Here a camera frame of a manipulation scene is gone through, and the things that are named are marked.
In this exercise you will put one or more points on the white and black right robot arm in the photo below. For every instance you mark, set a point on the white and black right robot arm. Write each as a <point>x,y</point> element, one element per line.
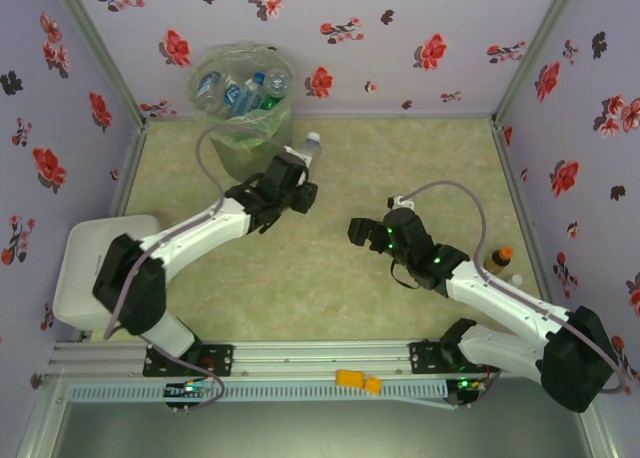
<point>510,298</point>

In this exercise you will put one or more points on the green trash bin with bottles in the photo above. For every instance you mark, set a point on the green trash bin with bottles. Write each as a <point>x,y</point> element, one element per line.
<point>235,158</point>

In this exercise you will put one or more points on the aluminium mounting rail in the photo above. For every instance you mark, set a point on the aluminium mounting rail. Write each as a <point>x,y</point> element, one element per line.
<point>310,358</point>

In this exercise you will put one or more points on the clear plastic bin liner bag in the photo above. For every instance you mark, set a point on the clear plastic bin liner bag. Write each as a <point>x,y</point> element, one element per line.
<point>250,124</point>

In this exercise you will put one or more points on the clear bottle blue cap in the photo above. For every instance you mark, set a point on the clear bottle blue cap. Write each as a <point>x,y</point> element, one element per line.
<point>206,85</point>

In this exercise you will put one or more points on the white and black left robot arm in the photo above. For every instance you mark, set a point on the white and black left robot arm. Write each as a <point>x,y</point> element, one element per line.
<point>200,233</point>

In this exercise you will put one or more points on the Pocari Sweat plastic bottle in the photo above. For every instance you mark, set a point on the Pocari Sweat plastic bottle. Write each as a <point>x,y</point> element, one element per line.
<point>235,97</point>

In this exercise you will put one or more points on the small orange block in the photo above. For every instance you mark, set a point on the small orange block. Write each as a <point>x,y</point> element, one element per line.
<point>373,385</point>

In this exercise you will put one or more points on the brown bottle orange cap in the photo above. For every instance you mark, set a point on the brown bottle orange cap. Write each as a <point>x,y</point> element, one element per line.
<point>497,260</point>

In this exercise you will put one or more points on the green Sprite plastic bottle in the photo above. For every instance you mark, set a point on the green Sprite plastic bottle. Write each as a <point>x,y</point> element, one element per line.
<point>272,102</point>

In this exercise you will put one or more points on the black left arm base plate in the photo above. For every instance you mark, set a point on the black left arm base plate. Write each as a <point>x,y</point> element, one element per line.
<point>220,360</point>

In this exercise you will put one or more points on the Fiji water bottle blue cap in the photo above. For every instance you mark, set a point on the Fiji water bottle blue cap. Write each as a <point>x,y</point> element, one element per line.
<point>257,79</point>

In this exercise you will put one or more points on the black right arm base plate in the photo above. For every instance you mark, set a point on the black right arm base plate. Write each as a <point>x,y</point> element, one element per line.
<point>425,358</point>

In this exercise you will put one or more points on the large orange block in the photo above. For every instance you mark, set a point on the large orange block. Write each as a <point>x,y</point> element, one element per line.
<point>350,379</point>

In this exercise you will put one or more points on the clear bottle small white cap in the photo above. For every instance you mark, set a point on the clear bottle small white cap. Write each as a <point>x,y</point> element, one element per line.
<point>311,147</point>

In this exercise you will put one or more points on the aluminium frame post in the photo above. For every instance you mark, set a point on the aluminium frame post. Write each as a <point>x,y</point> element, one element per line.
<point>100,48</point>

